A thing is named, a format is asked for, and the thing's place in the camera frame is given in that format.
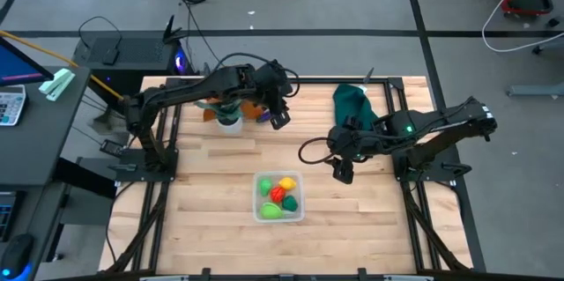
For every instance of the black computer mouse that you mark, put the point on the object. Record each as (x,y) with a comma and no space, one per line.
(15,256)

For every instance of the dark green toy bell pepper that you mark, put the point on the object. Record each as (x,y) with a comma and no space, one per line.
(290,203)

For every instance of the black computer tower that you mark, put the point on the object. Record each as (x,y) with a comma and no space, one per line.
(132,56)

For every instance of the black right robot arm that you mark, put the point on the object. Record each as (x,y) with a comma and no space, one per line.
(440,122)

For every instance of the yellow toy lemon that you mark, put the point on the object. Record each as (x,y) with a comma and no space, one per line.
(287,183)

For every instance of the grey calculator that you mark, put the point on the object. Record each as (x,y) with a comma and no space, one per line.
(11,105)

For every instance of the dark green cloth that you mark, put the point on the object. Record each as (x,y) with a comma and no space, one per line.
(352,105)

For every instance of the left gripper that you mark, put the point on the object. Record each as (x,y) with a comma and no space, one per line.
(276,98)

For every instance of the white plant pot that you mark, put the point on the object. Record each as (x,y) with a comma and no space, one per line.
(230,127)

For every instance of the red toy tomato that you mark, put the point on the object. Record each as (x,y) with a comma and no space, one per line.
(277,194)

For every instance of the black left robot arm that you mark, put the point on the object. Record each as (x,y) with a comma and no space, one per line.
(185,89)

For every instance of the large light green toy fruit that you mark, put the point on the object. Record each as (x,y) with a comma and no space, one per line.
(270,211)

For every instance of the mint green stapler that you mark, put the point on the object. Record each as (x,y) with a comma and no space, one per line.
(57,83)

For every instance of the clear plastic tupperware container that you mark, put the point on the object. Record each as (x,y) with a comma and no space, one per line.
(256,217)

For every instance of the black desk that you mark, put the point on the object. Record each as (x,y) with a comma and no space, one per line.
(39,140)

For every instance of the computer monitor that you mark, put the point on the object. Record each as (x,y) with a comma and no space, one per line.
(17,67)

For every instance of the black keyboard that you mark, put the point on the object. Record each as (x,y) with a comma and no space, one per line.
(5,215)

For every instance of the grey stand leg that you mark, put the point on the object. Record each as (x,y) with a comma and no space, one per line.
(533,90)

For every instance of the purple toy eggplant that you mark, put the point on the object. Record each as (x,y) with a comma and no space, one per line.
(263,116)

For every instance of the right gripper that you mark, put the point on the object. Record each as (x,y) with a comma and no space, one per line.
(343,153)

